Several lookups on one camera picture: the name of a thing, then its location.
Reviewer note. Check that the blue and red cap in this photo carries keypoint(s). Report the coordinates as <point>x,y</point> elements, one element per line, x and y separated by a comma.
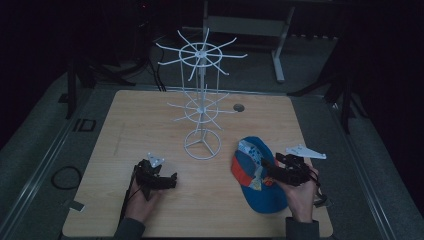
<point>258,190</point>

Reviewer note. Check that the black metal stand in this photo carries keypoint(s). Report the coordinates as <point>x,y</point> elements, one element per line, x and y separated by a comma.
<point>71,90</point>
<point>346,100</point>

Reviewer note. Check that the person's left hand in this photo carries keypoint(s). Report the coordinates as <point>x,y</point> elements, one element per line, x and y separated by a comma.
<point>141,205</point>

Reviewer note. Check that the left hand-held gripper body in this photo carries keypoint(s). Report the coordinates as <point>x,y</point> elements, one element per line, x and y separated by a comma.
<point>150,176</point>

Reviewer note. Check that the person's right hand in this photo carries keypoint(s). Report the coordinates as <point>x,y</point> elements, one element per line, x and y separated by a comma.
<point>301,200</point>

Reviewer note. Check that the grey metal desk frame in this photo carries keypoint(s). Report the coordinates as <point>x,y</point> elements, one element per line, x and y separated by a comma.
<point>246,26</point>

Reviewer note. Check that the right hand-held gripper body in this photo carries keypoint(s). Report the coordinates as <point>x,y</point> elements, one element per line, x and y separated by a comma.
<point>295,170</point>

